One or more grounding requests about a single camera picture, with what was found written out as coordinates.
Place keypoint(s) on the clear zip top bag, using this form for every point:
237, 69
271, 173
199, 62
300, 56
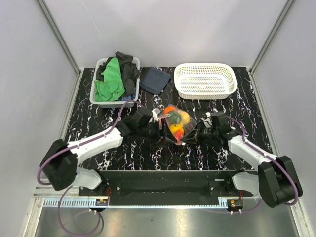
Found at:
174, 127

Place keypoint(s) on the white slotted cable duct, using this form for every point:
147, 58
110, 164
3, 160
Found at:
96, 203

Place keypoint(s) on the folded dark blue cloth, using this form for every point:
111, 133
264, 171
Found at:
155, 81

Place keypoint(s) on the orange fake fruit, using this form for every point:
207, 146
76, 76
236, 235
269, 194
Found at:
169, 109

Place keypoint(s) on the red fake fruit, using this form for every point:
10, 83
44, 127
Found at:
179, 134

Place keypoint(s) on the green cloth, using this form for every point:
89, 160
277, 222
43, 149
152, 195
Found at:
111, 88

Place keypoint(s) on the dark green fake vegetable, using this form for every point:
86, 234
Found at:
173, 117

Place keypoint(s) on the black cloth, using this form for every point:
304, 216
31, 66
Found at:
129, 72

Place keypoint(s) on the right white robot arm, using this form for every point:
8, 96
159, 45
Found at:
276, 181

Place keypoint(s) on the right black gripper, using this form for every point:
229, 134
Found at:
194, 137

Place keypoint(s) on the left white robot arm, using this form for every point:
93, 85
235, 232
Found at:
61, 164

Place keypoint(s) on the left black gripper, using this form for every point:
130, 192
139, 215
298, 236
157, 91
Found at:
159, 138

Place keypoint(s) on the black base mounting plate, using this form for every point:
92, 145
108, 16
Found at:
168, 189

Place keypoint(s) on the blue checkered cloth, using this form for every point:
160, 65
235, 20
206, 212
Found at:
129, 97

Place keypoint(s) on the white perforated basket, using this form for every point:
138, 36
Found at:
204, 81

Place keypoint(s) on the yellow fake fruit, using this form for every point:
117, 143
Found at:
185, 117

